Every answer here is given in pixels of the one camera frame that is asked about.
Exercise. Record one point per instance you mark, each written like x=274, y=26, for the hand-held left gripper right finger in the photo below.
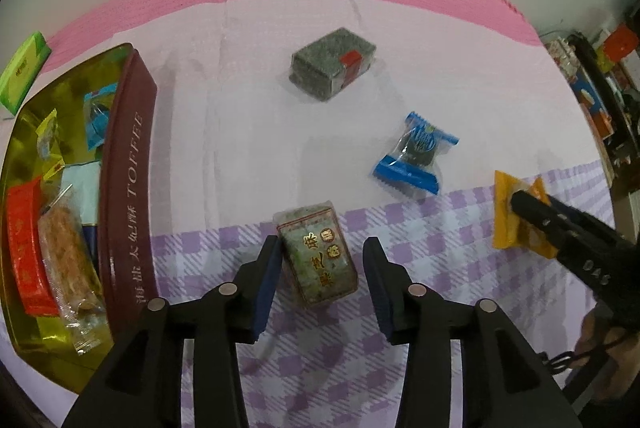
x=380, y=303

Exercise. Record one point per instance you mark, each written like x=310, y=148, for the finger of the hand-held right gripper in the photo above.
x=537, y=213

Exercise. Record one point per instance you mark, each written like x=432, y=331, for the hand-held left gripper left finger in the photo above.
x=267, y=290

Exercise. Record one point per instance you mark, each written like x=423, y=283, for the yellow snack packet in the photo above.
x=505, y=218

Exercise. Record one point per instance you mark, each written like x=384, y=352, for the square pastry packet gold print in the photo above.
x=320, y=258

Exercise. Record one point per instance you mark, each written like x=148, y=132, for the clear peanut brittle packet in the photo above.
x=65, y=253

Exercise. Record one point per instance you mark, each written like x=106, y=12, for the gold tin box maroon sides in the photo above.
x=127, y=132

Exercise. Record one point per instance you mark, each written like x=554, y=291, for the navy and teal snack packet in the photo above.
x=82, y=188

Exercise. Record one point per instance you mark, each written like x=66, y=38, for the blue candy packet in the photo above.
x=415, y=152
x=97, y=117

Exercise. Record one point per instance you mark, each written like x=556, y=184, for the yellow-green candy packet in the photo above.
x=47, y=135

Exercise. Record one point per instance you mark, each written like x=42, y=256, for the person's right hand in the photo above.
x=597, y=333

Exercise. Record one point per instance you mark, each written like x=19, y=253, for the white purple checked cloth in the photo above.
x=250, y=107

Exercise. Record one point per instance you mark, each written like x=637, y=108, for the orange box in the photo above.
x=620, y=45

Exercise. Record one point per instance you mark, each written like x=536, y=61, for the grey-green snack packet red label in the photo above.
x=325, y=57

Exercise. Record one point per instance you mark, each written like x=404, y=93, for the small yellow candy packet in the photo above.
x=54, y=168

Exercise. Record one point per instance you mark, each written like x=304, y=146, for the green tissue pack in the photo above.
x=22, y=67

